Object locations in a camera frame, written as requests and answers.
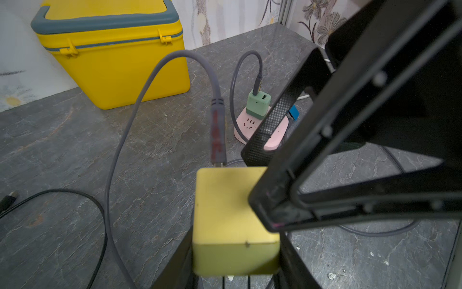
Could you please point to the green USB wall charger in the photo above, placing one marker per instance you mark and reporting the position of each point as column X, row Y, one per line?
column 258, row 105

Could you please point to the yellow USB wall charger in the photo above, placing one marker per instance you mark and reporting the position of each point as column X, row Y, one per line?
column 227, row 236

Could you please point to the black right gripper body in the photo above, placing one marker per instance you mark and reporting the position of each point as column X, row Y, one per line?
column 397, row 80

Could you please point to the pink power strip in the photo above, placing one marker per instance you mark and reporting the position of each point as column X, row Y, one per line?
column 249, row 124

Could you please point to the yellow plastic storage box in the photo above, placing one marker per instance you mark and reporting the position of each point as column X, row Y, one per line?
column 109, row 48

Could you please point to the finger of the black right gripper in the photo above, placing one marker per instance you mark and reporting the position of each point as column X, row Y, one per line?
column 432, row 193
column 312, row 73

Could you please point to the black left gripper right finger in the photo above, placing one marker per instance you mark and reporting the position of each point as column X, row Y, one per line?
column 293, row 273

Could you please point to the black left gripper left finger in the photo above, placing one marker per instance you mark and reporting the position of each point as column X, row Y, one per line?
column 178, row 273

